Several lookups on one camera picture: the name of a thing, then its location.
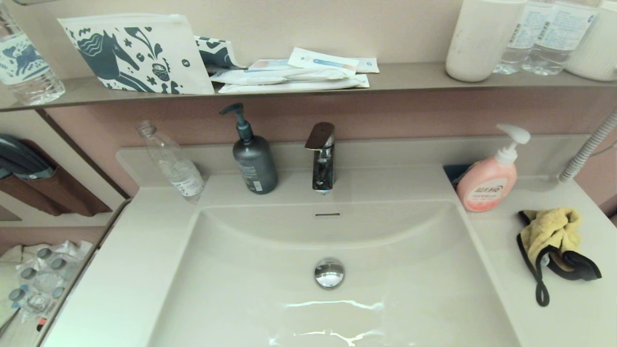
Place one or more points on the chrome faucet with lever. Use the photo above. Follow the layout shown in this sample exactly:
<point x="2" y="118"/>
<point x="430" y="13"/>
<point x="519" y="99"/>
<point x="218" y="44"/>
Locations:
<point x="323" y="168"/>

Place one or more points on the chrome drain stopper cap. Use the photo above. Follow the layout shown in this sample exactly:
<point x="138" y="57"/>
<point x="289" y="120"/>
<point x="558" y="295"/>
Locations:
<point x="329" y="273"/>

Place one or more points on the yellow cloth black trim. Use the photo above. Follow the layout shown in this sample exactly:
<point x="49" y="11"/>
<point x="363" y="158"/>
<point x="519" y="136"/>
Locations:
<point x="549" y="229"/>

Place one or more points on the white ceramic sink basin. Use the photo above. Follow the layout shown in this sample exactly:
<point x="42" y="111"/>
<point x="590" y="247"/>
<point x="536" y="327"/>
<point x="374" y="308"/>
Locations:
<point x="409" y="299"/>

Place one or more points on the dark grey pump bottle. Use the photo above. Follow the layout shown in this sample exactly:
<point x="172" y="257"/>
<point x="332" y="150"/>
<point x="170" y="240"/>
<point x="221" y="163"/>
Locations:
<point x="254" y="166"/>

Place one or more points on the flat white plastic packet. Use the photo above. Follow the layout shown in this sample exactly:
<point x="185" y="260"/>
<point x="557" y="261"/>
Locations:
<point x="289" y="87"/>

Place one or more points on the long white plastic packet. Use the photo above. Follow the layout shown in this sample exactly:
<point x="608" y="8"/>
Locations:
<point x="271" y="76"/>

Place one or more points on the white sachet blue orange print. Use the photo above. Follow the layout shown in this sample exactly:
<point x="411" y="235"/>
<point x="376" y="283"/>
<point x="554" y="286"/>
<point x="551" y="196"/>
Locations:
<point x="324" y="61"/>

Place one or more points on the pale pink blue sachet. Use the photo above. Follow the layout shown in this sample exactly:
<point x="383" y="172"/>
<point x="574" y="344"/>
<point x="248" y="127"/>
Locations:
<point x="269" y="64"/>

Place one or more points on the small white sachet blue logo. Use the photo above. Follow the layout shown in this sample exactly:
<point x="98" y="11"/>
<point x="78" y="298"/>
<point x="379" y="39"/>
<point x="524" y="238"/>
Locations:
<point x="368" y="65"/>

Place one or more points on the empty clear plastic bottle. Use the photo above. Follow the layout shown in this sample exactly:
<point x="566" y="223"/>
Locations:
<point x="171" y="161"/>

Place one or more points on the dark blue soap dish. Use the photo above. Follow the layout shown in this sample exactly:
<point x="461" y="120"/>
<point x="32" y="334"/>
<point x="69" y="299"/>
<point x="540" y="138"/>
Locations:
<point x="454" y="171"/>

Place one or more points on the small white blue print pouch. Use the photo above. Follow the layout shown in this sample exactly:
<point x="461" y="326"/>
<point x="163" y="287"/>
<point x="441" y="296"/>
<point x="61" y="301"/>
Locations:
<point x="219" y="53"/>

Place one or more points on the pink soap pump bottle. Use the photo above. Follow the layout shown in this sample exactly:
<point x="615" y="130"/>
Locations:
<point x="487" y="188"/>

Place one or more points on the white pouch blue horse print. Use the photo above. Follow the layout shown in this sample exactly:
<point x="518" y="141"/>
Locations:
<point x="132" y="54"/>

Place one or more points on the plain white cup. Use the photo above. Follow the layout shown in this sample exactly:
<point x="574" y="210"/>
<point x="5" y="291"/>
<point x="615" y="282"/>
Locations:
<point x="482" y="38"/>

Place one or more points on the brown hair dryer holder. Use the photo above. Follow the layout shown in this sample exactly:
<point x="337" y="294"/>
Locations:
<point x="67" y="195"/>

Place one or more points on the clear water bottle white label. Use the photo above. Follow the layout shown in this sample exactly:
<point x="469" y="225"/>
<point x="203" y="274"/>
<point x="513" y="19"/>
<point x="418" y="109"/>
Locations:
<point x="520" y="43"/>
<point x="559" y="38"/>

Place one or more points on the plastic wrapped bottle pack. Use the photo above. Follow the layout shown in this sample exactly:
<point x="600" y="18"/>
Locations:
<point x="43" y="279"/>

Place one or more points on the dark grey hair dryer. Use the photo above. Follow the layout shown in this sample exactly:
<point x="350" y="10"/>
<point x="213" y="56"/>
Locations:
<point x="21" y="159"/>

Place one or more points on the water bottle blue horse label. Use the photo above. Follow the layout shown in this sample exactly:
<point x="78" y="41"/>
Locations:
<point x="26" y="67"/>

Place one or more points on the ribbed white cup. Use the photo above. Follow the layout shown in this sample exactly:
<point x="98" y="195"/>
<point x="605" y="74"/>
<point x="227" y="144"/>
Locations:
<point x="597" y="48"/>

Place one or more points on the grey wall shelf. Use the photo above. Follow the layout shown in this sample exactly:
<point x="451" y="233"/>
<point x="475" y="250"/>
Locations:
<point x="409" y="78"/>

